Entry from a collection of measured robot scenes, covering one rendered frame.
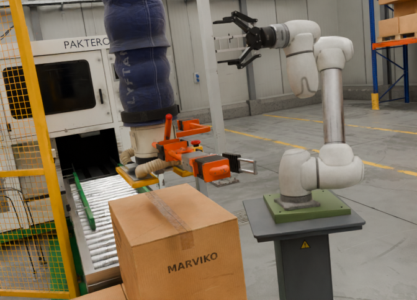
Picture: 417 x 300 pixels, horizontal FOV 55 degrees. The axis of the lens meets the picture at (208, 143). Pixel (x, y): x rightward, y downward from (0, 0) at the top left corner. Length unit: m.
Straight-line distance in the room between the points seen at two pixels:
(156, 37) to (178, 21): 9.86
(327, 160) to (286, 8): 11.06
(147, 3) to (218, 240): 0.90
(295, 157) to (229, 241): 0.62
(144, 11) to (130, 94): 0.30
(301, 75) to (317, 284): 1.07
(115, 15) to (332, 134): 1.13
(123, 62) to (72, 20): 9.38
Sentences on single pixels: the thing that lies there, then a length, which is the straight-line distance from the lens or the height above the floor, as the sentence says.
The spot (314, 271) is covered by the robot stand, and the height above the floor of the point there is 0.47.
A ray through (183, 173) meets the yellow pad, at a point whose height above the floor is 1.12.
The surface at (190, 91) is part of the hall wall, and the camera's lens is 11.36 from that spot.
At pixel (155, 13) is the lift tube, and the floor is 1.71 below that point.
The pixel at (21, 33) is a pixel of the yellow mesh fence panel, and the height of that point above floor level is 1.84.
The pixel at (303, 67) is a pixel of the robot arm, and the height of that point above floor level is 1.46.
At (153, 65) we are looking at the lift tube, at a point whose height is 1.53.
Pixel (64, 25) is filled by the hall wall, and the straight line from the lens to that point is 10.89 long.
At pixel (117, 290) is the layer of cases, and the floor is 0.54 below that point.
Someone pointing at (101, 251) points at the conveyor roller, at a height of 0.54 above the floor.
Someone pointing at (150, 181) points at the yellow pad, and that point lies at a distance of 1.49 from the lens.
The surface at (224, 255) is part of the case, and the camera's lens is 1.55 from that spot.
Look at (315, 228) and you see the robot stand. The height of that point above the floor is 0.75.
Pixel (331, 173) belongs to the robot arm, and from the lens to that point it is 1.97.
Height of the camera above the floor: 1.49
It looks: 10 degrees down
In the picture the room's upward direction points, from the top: 7 degrees counter-clockwise
